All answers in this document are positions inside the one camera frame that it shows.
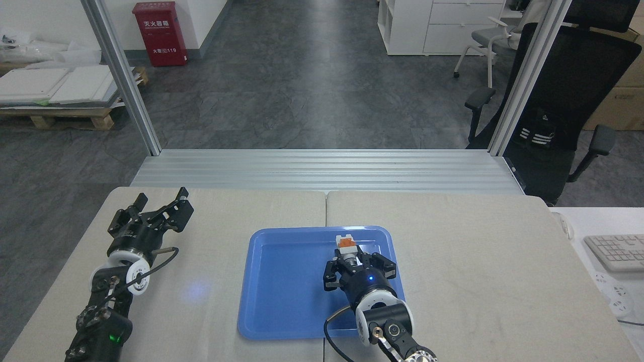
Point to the brown cardboard box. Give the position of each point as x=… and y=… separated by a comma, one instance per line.
x=621, y=100

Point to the blue plastic tray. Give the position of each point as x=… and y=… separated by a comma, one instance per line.
x=287, y=286

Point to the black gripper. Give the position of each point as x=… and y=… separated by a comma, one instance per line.
x=137, y=236
x=362, y=282

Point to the grey white office chair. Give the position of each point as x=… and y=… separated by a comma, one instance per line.
x=490, y=37

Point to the white foam boards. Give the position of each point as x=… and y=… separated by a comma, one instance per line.
x=45, y=85

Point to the white keyboard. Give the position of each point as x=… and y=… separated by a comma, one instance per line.
x=616, y=251

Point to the green push button switch part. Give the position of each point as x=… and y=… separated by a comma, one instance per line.
x=346, y=245

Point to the silver aluminium post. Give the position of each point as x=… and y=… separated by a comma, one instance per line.
x=526, y=80
x=123, y=80

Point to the silver aluminium rail platform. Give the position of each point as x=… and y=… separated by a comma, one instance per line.
x=322, y=171

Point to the wooden pallet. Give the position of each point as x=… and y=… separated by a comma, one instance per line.
x=60, y=115

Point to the white power strip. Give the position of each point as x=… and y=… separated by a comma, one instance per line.
x=616, y=296

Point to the red fire extinguisher box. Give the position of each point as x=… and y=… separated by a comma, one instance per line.
x=160, y=32

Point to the clear plastic wrapping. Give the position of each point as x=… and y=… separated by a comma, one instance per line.
x=35, y=50

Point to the white storage cabinet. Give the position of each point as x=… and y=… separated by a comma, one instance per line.
x=427, y=25

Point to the white computer mouse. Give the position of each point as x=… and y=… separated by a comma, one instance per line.
x=563, y=225

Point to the black mesh office chair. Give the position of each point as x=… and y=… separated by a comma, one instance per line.
x=573, y=95

